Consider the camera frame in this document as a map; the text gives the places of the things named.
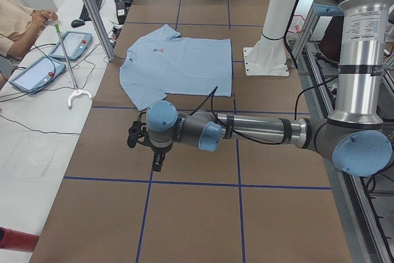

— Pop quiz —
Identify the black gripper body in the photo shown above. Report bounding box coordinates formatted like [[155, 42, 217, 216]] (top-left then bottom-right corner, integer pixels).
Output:
[[149, 138, 171, 160]]

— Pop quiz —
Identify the light blue t-shirt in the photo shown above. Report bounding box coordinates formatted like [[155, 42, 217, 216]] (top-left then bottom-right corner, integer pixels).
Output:
[[119, 25, 232, 110]]

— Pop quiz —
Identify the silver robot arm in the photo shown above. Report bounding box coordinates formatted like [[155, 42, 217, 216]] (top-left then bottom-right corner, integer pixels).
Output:
[[143, 0, 393, 177]]

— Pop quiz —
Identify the person's hand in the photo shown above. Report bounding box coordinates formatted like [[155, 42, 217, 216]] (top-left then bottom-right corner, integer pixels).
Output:
[[31, 10, 58, 29]]

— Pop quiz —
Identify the white reacher grabber stick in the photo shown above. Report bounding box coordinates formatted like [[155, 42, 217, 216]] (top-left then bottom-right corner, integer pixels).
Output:
[[54, 23, 92, 110]]

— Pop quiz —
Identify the far blue teach pendant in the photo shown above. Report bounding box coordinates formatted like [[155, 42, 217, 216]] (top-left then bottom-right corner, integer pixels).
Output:
[[48, 31, 92, 61]]

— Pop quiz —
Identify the blue teach pendant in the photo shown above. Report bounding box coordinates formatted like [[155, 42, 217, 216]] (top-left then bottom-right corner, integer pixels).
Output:
[[48, 31, 92, 61], [10, 57, 65, 94]]

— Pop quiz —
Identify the near blue teach pendant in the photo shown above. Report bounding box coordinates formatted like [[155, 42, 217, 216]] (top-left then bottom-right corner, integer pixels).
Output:
[[10, 57, 65, 94]]

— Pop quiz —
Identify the black power adapter box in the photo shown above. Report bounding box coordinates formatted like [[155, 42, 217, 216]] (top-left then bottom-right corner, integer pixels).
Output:
[[115, 1, 127, 25]]

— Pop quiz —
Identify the black computer mouse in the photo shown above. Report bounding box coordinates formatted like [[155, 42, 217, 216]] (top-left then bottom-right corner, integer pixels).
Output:
[[71, 19, 85, 28]]

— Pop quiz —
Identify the black computer keyboard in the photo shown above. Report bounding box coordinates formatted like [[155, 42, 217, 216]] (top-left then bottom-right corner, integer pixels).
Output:
[[78, 0, 105, 22]]

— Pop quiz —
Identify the red fire extinguisher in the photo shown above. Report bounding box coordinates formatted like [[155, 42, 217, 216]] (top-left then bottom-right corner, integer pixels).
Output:
[[1, 227, 39, 253]]

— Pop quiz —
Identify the seated person beige shirt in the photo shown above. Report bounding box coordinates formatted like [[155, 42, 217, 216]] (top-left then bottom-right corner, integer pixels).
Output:
[[0, 0, 59, 82]]

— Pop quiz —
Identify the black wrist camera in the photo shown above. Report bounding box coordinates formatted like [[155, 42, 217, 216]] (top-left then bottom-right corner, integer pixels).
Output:
[[127, 111, 151, 148]]

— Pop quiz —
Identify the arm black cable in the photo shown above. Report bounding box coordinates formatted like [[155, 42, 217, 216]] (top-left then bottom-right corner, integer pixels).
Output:
[[188, 79, 339, 145]]

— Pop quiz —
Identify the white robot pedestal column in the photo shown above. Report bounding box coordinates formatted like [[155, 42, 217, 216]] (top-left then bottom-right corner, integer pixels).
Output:
[[243, 0, 297, 76]]

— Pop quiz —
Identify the aluminium frame rack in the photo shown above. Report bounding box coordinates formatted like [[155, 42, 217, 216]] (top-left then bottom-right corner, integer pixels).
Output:
[[302, 0, 393, 262]]

